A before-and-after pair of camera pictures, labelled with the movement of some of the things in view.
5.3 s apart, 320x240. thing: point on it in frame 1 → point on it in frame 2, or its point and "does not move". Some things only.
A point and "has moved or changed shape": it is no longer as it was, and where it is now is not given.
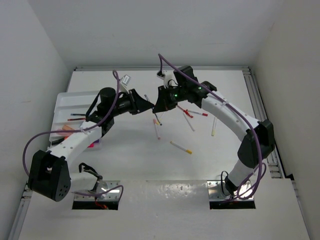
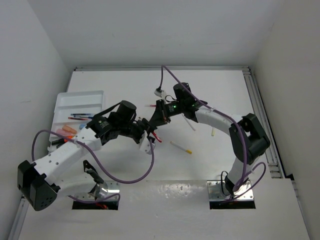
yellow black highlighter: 54,142 does not move
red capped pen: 185,111 has moved or changed shape
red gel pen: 77,119 does not move
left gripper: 138,104 → 144,126
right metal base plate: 215,193 does not move
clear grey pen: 187,121 does not move
